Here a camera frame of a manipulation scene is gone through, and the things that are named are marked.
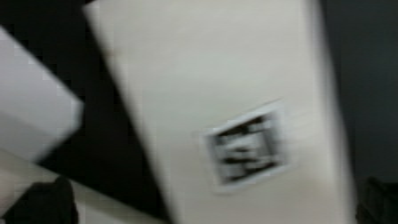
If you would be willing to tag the white cabinet block with tags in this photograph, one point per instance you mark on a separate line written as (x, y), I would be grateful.
(216, 60)

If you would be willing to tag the white cabinet body box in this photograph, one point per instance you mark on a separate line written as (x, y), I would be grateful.
(40, 108)

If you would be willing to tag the white flat door panel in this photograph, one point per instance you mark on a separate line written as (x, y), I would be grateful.
(100, 209)

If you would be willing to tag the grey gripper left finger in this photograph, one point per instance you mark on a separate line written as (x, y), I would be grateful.
(45, 205)

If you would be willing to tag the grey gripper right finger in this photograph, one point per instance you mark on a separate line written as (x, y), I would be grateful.
(377, 207)

